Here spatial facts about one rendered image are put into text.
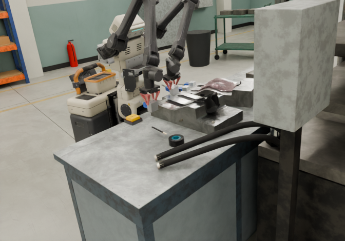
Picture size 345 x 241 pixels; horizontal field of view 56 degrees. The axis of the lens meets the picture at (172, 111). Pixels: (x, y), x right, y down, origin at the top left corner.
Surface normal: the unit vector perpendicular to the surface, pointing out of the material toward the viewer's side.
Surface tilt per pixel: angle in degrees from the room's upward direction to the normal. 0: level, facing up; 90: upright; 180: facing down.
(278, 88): 90
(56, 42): 90
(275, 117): 90
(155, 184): 0
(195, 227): 90
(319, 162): 0
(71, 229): 0
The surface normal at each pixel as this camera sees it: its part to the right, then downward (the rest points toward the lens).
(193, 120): -0.70, 0.33
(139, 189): -0.08, -0.92
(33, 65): 0.61, 0.26
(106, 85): 0.84, 0.18
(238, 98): -0.46, 0.37
